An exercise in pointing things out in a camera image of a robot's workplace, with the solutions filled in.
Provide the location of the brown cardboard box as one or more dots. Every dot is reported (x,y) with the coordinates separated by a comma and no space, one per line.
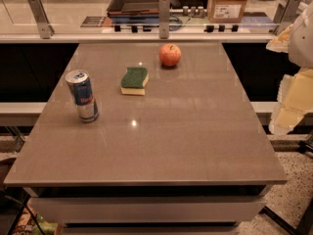
(226,11)

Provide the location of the glass railing panel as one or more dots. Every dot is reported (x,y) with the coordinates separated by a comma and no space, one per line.
(89,17)

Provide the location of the middle metal glass bracket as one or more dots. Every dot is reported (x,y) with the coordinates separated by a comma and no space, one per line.
(163,18)

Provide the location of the grey open tray box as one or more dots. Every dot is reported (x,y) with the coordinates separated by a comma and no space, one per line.
(132,7)

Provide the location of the metal glass bracket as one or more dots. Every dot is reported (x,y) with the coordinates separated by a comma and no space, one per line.
(285,14)
(44,27)
(163,18)

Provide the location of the green yellow sponge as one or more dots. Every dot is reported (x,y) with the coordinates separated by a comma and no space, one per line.
(134,81)

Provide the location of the grey table drawer cabinet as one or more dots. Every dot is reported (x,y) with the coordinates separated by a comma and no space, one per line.
(212,215)

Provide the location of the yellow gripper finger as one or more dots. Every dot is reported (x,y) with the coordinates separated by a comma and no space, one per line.
(280,43)
(295,100)

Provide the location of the right metal glass bracket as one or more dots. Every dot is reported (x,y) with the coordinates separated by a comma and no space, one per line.
(285,14)

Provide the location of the left metal glass bracket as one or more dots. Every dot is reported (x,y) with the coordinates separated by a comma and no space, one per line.
(44,27)

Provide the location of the red yellow apple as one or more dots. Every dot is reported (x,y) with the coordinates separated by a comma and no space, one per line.
(169,55)

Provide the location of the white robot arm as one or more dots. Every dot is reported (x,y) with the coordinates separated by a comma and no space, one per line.
(301,40)

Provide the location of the green snack bag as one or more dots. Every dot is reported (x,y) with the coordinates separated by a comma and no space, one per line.
(43,227)

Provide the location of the blue silver energy drink can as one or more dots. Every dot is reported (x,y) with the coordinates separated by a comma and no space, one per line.
(79,85)

